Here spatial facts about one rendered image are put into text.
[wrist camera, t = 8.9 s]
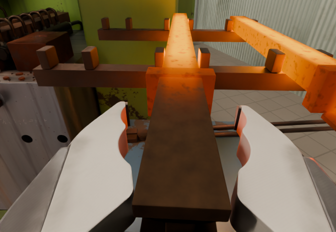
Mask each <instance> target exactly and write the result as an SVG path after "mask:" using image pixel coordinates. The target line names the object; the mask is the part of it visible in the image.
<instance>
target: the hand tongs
mask: <svg viewBox="0 0 336 232"><path fill-rule="evenodd" d="M270 123H271V124H272V125H273V126H275V127H276V126H295V125H313V124H326V122H325V121H324V120H323V119H318V120H298V121H279V122H270ZM234 126H235V124H223V125H213V129H214V130H222V129H234ZM279 130H280V131H281V132H282V133H283V134H284V133H302V132H319V131H334V129H333V128H332V127H330V126H319V127H300V128H282V129H279ZM147 132H148V130H147V129H142V130H140V131H138V129H137V128H130V129H127V130H126V136H127V143H137V139H139V140H141V141H145V140H146V137H147ZM214 135H215V137H231V136H239V135H238V133H237V131H227V132H215V133H214Z"/></svg>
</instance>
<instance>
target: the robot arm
mask: <svg viewBox="0 0 336 232"><path fill-rule="evenodd" d="M128 127H130V117H129V108H128V102H124V101H120V102H118V103H117V104H115V105H114V106H113V107H111V108H110V109H109V110H107V111H106V112H105V113H103V114H102V115H101V116H99V117H98V118H96V119H95V120H94V121H93V122H91V123H90V124H89V125H88V126H86V127H85V128H84V129H83V130H82V131H81V132H80V133H79V134H78V135H77V136H76V137H75V138H74V139H73V140H72V142H71V143H70V144H69V145H68V147H61V148H60V149H59V150H58V151H57V153H56V154H55V155H54V156H53V157H52V158H51V160H50V161H49V162H48V163H47V164H46V165H45V167H44V168H43V169H42V170H41V171H40V173H39V174H38V175H37V176H36V177H35V178H34V180H33V181H32V182H31V183H30V184H29V186H28V187H27V188H26V189H25V190H24V191H23V193H22V194H21V195H20V196H19V197H18V198H17V200H16V201H15V202H14V203H13V204H12V206H11V207H10V208H9V209H8V211H7V212H6V213H5V215H4V216H3V217H2V219H1V220H0V232H124V231H125V230H126V229H127V228H128V227H129V226H130V225H131V224H132V223H133V222H134V221H135V219H136V217H134V215H133V208H132V201H133V197H134V184H133V176H132V168H131V166H130V164H129V163H127V162H126V161H125V160H124V158H125V156H126V154H127V153H128V151H129V148H128V141H127V133H126V130H127V128H128ZM234 130H235V131H236V132H237V133H238V135H239V137H240V141H239V145H238V149H237V153H236V156H237V157H238V159H239V161H240V163H241V165H242V168H241V169H240V170H239V171H238V175H237V178H236V182H235V186H234V189H233V193H232V196H231V209H232V210H231V214H230V217H229V220H230V224H231V226H232V227H233V229H234V230H235V231H236V232H336V184H335V183H334V181H333V180H332V179H331V178H330V177H329V176H328V175H327V173H326V172H325V171H324V170H323V169H322V168H321V167H320V165H319V164H318V163H317V162H316V161H315V160H314V159H313V158H311V157H305V156H304V155H303V154H302V153H301V152H300V150H299V149H298V148H297V147H296V146H295V145H294V144H293V143H292V142H291V140H290V139H289V138H288V137H287V136H285V135H284V134H283V133H282V132H281V131H280V130H279V129H277V128H276V127H275V126H274V125H272V124H271V123H270V122H268V121H267V120H266V119H264V118H263V117H262V116H261V115H259V114H258V113H257V112H255V111H254V110H253V109H251V108H250V107H249V106H246V105H240V106H239V105H237V107H236V112H235V122H234Z"/></svg>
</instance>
